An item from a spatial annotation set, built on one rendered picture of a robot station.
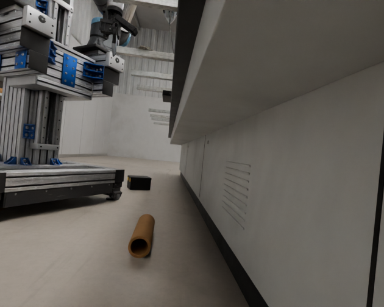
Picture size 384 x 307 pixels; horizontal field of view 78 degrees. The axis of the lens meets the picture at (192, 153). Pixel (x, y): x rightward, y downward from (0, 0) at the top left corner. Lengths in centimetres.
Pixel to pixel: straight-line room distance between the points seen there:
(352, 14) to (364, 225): 22
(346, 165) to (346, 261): 12
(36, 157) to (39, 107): 32
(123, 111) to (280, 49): 927
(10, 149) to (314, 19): 172
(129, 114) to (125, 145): 120
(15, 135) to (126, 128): 779
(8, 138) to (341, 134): 173
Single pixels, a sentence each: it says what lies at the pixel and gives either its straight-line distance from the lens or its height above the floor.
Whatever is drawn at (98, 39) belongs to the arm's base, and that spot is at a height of 110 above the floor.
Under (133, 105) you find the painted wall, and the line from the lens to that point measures 947.
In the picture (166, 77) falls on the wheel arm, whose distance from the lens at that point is 145.
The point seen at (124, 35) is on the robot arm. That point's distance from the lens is 196.
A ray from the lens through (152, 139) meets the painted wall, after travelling 921.
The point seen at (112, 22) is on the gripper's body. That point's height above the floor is 96.
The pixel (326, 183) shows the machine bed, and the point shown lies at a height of 37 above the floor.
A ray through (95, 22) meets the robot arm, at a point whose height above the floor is 121.
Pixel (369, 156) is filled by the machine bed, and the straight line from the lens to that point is 34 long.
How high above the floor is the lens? 40
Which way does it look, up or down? level
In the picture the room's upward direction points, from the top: 6 degrees clockwise
